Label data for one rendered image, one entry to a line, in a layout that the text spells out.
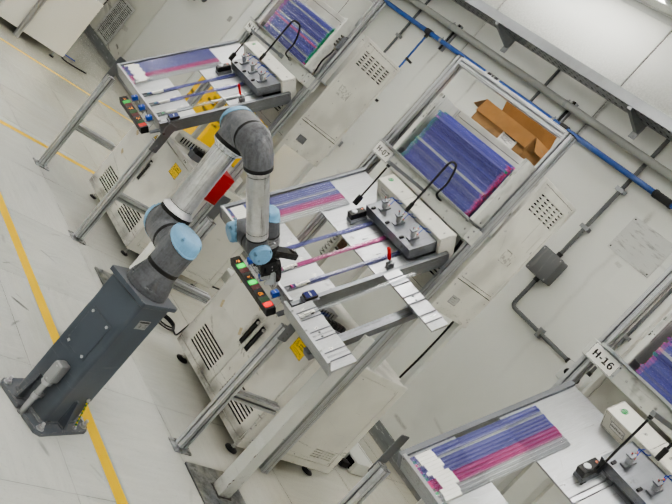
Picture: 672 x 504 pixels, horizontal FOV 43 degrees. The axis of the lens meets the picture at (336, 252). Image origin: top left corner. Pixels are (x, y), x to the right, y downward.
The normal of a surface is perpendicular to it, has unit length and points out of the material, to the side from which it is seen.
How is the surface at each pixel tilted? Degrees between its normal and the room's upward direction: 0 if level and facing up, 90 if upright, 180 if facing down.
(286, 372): 90
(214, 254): 90
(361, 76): 90
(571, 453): 44
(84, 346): 90
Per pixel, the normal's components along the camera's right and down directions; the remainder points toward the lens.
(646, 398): -0.58, -0.37
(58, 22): 0.48, 0.57
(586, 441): 0.07, -0.78
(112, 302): -0.39, -0.15
